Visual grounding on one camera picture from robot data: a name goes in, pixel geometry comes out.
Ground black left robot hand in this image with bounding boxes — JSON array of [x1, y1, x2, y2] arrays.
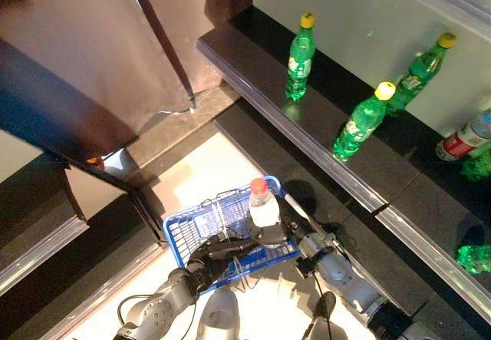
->
[[186, 234, 262, 291]]

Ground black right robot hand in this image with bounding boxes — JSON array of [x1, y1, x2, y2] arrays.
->
[[245, 192, 310, 249]]

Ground clear water bottle red cap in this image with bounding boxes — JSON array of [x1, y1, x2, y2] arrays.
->
[[435, 107, 491, 163], [248, 177, 282, 229]]

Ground blue plastic shopping basket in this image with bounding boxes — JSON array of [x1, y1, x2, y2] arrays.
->
[[161, 174, 303, 295]]

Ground silver left robot leg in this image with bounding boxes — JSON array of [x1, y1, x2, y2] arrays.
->
[[195, 286, 241, 340]]

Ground silver robot leg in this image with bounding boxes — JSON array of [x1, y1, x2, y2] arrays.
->
[[195, 286, 241, 340], [301, 291, 346, 340]]

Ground silver right robot leg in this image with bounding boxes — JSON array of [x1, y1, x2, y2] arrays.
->
[[301, 291, 346, 340]]

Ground green Sprite bottle yellow cap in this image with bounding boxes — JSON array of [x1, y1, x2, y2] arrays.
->
[[455, 244, 491, 276], [284, 12, 317, 102], [385, 31, 457, 117], [331, 81, 397, 163], [460, 151, 491, 183]]

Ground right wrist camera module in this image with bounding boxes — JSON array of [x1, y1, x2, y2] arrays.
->
[[295, 257, 318, 279]]

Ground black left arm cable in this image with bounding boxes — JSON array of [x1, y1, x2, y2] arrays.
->
[[116, 292, 155, 325]]

